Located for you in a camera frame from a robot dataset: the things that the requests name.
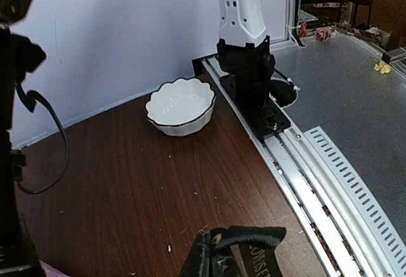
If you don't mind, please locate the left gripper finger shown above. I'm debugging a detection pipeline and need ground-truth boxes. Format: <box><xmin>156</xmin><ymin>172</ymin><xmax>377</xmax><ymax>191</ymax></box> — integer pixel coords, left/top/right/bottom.
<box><xmin>179</xmin><ymin>231</ymin><xmax>222</xmax><ymax>277</ymax></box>

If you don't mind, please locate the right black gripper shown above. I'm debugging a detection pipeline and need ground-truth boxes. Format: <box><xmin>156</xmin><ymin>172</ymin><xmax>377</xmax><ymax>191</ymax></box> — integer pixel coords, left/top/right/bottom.
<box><xmin>0</xmin><ymin>0</ymin><xmax>48</xmax><ymax>277</ymax></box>

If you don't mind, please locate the black lettered ribbon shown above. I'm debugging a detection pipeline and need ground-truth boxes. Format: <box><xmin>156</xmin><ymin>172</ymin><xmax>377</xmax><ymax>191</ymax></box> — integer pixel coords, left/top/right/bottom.
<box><xmin>209</xmin><ymin>226</ymin><xmax>287</xmax><ymax>276</ymax></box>

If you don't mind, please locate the purple pink wrapping paper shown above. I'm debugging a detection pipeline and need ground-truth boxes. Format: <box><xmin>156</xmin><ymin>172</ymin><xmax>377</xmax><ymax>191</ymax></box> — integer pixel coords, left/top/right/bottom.
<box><xmin>40</xmin><ymin>261</ymin><xmax>70</xmax><ymax>277</ymax></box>

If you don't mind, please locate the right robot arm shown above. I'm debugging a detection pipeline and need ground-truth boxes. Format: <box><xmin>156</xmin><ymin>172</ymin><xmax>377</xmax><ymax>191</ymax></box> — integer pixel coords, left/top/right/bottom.
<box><xmin>1</xmin><ymin>0</ymin><xmax>277</xmax><ymax>276</ymax></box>

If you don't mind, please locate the white scalloped bowl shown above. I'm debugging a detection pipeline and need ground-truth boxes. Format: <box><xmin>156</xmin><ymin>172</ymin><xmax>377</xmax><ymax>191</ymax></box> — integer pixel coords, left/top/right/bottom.
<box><xmin>145</xmin><ymin>77</ymin><xmax>216</xmax><ymax>137</ymax></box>

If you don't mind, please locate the yellow crumpled scrap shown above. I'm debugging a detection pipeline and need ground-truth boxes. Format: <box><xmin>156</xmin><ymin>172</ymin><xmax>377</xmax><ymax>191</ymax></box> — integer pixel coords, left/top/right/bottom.
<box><xmin>374</xmin><ymin>61</ymin><xmax>391</xmax><ymax>74</ymax></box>

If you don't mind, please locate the thin black right-arm cable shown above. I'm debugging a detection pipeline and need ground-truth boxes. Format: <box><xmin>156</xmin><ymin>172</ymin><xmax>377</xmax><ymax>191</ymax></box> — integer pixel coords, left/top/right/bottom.
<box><xmin>14</xmin><ymin>82</ymin><xmax>70</xmax><ymax>195</ymax></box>

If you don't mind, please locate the front aluminium rail base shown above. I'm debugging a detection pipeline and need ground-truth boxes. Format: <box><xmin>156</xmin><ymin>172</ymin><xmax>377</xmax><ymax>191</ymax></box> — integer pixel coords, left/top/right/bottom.
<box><xmin>192</xmin><ymin>55</ymin><xmax>405</xmax><ymax>276</ymax></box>

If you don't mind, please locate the pink rose outside enclosure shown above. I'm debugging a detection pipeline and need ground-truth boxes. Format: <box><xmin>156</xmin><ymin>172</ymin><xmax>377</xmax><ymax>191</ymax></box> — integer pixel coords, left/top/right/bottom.
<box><xmin>314</xmin><ymin>27</ymin><xmax>332</xmax><ymax>42</ymax></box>

